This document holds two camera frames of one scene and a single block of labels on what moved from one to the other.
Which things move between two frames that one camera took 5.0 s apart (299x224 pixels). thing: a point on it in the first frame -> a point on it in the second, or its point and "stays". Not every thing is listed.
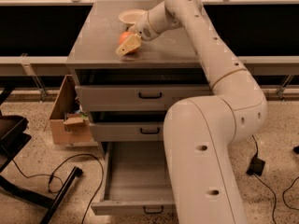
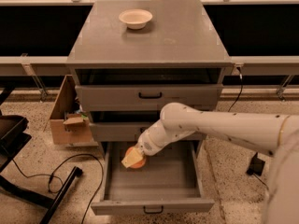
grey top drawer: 146,97 stays
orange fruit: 123,36 -> 138,165
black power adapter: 256,166 stays
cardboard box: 69,122 stays
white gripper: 142,27 -> 146,145
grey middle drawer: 125,132 stays
